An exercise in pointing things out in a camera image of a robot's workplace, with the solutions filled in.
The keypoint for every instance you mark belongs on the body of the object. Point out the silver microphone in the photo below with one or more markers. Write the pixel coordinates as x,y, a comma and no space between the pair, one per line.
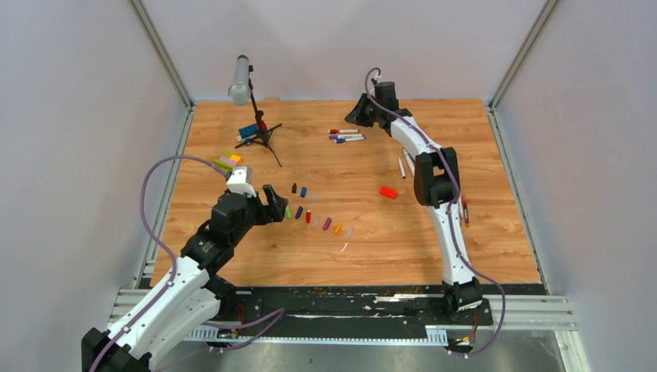
239,91

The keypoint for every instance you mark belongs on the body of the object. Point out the orange red eraser block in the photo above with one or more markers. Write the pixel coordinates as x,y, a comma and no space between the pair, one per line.
388,192

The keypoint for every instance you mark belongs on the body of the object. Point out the red cap marker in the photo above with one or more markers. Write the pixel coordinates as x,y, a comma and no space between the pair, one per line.
343,131

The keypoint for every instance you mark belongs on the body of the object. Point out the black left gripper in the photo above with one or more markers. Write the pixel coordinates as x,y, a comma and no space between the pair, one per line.
274,211

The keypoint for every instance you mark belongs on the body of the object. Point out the purple pen cap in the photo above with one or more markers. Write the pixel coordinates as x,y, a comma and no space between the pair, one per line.
327,223

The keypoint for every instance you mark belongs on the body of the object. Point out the purple cap marker far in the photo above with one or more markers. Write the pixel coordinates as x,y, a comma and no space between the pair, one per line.
344,136

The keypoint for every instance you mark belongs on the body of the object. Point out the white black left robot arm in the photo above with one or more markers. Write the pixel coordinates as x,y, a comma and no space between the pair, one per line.
192,293

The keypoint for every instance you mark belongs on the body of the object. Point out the green pink yellow block stack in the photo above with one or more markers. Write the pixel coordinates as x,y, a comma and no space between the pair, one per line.
227,161

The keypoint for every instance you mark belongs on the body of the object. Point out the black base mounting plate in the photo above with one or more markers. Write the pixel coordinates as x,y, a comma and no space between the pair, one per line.
348,312

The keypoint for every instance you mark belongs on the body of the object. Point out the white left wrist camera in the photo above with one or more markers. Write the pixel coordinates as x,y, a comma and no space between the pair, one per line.
239,181

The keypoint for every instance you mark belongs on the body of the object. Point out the black cap marker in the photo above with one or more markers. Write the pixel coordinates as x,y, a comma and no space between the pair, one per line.
402,169

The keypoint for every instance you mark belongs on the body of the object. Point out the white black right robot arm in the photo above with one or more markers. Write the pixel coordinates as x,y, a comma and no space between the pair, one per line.
436,187

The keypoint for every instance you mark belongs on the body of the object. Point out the blue cap marker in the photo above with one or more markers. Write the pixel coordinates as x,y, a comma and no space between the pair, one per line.
349,139
410,162

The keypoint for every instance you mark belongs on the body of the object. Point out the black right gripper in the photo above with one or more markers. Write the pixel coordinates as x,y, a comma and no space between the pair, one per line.
358,115

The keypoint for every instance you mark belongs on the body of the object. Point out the blue red toy truck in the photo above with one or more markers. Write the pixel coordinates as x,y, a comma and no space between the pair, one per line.
248,131

